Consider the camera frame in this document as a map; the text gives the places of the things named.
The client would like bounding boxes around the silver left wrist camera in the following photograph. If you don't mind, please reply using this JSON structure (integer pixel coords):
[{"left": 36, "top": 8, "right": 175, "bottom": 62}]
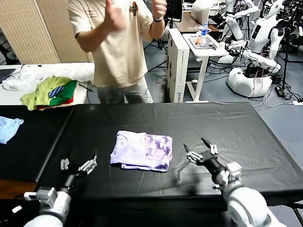
[{"left": 23, "top": 186, "right": 59, "bottom": 206}]

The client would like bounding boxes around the black cable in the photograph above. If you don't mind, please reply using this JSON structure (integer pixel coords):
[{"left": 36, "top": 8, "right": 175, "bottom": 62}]
[{"left": 77, "top": 82, "right": 93, "bottom": 93}]

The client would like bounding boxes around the person's right hand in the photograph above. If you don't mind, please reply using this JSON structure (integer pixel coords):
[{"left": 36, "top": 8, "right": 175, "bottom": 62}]
[{"left": 104, "top": 0, "right": 128, "bottom": 33}]

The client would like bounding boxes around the person's left forearm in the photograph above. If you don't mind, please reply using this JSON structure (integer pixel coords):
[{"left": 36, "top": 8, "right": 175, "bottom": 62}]
[{"left": 150, "top": 17, "right": 166, "bottom": 40}]

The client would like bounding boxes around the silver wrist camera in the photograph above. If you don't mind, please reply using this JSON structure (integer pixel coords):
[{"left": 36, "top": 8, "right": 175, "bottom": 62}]
[
  {"left": 224, "top": 162, "right": 243, "bottom": 184},
  {"left": 23, "top": 186, "right": 59, "bottom": 206}
]

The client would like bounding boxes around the red garment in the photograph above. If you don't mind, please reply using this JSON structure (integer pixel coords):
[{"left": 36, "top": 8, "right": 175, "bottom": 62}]
[{"left": 35, "top": 98, "right": 74, "bottom": 110}]

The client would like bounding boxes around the wide black table cover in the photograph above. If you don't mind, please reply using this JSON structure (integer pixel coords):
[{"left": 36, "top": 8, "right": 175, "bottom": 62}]
[{"left": 35, "top": 101, "right": 303, "bottom": 209}]

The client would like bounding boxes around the tall white cardboard box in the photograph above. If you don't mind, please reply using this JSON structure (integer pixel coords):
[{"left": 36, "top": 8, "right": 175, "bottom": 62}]
[{"left": 167, "top": 28, "right": 190, "bottom": 103}]

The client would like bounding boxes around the black pole stand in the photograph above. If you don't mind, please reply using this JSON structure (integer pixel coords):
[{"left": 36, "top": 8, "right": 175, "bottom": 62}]
[{"left": 281, "top": 26, "right": 291, "bottom": 90}]

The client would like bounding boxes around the slim white humanoid robot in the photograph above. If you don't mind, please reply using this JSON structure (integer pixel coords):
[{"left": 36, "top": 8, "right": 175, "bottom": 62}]
[{"left": 222, "top": 0, "right": 260, "bottom": 41}]

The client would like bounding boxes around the black light stand tripod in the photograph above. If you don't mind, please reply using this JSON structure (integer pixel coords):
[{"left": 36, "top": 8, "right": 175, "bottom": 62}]
[{"left": 144, "top": 37, "right": 167, "bottom": 52}]

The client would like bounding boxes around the black monitor on stand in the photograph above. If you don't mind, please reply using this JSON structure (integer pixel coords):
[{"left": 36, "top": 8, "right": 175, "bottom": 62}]
[{"left": 148, "top": 0, "right": 183, "bottom": 73}]

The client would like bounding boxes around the person's right forearm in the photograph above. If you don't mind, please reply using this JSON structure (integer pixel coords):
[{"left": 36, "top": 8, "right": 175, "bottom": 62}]
[{"left": 77, "top": 23, "right": 116, "bottom": 53}]

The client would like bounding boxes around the brown wooden desk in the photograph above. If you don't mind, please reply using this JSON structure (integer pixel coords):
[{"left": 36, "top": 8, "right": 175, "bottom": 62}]
[{"left": 174, "top": 11, "right": 224, "bottom": 33}]

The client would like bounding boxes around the person's left hand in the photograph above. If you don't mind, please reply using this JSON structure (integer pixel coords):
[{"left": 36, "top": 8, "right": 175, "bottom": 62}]
[{"left": 151, "top": 0, "right": 168, "bottom": 17}]

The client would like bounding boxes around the green garment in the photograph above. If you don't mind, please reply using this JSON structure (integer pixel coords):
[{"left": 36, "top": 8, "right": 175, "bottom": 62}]
[{"left": 48, "top": 80, "right": 78, "bottom": 106}]

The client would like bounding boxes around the light blue shirt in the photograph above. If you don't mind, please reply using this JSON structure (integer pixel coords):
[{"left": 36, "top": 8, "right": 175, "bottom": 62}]
[{"left": 0, "top": 115, "right": 24, "bottom": 145}]

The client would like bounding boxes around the lavender t-shirt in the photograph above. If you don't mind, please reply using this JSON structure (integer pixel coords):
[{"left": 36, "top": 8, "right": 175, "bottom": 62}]
[{"left": 109, "top": 130, "right": 173, "bottom": 173}]

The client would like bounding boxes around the cream folded garment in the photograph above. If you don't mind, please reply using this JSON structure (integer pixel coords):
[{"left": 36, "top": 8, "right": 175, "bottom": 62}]
[{"left": 36, "top": 105, "right": 73, "bottom": 111}]

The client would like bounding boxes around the bamboo folding screen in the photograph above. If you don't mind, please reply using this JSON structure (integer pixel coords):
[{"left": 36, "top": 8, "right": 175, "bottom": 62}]
[{"left": 0, "top": 0, "right": 94, "bottom": 65}]

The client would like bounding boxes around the narrow black table cover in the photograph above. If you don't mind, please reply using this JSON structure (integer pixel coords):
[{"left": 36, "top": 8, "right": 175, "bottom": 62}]
[{"left": 0, "top": 104, "right": 75, "bottom": 183}]

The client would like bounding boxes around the grey tray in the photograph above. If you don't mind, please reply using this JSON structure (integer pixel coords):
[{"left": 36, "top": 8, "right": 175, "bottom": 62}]
[{"left": 188, "top": 35, "right": 220, "bottom": 50}]

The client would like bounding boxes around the person in cream t-shirt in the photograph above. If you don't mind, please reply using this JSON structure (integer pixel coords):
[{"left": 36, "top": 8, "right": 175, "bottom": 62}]
[{"left": 67, "top": 0, "right": 168, "bottom": 104}]

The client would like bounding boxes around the white standing desk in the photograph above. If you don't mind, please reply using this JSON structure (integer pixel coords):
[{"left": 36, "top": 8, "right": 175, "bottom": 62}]
[{"left": 182, "top": 33, "right": 229, "bottom": 104}]

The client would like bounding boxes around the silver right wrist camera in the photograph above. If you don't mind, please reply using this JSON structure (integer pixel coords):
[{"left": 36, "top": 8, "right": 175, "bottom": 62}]
[{"left": 224, "top": 162, "right": 243, "bottom": 184}]

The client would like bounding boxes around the clear water bottle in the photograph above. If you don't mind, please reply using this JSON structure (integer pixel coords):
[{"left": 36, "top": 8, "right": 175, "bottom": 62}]
[{"left": 200, "top": 23, "right": 209, "bottom": 40}]

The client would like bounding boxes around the white curved machine housing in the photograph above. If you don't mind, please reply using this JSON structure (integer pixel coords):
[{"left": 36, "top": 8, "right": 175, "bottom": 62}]
[{"left": 190, "top": 0, "right": 215, "bottom": 20}]

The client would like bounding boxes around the yellow-green garment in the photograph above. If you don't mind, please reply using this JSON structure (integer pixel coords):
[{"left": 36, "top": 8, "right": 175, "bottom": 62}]
[{"left": 20, "top": 76, "right": 71, "bottom": 111}]

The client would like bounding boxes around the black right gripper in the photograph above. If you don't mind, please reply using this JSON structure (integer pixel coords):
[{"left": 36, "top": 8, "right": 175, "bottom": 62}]
[{"left": 183, "top": 138, "right": 228, "bottom": 180}]

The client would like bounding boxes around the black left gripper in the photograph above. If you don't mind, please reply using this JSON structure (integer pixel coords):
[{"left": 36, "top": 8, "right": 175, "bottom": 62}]
[{"left": 60, "top": 151, "right": 98, "bottom": 190}]

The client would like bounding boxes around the crumpled white garment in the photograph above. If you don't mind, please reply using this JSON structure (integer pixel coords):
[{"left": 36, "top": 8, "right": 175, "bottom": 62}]
[{"left": 2, "top": 65, "right": 45, "bottom": 92}]

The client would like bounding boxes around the dark laptop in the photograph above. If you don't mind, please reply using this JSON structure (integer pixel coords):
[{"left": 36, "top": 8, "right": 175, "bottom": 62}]
[{"left": 0, "top": 68, "right": 16, "bottom": 82}]

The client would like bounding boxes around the blue striped garment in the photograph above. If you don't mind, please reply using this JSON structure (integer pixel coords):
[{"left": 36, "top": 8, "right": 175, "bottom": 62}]
[{"left": 48, "top": 86, "right": 65, "bottom": 98}]

